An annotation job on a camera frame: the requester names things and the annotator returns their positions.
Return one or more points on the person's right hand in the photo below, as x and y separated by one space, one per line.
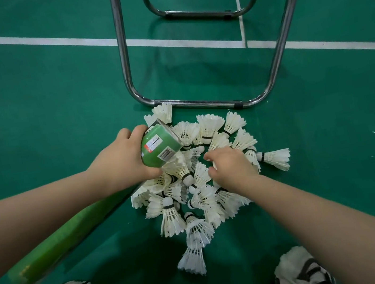
235 171

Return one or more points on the person's left hand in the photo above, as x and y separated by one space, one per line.
116 166

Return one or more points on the person's left thumb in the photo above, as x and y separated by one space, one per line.
152 173

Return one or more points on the person's right thumb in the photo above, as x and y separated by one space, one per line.
214 176

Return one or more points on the green shuttlecock tube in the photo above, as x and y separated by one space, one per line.
160 148

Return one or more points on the person's right forearm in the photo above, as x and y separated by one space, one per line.
338 229

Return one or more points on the person's left forearm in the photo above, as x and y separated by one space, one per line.
32 223

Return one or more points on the pile of white feather shuttlecocks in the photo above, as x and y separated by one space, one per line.
200 198

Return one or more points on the white black right shoe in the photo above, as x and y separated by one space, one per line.
303 274

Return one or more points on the metal frame chair black seat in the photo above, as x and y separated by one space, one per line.
126 68

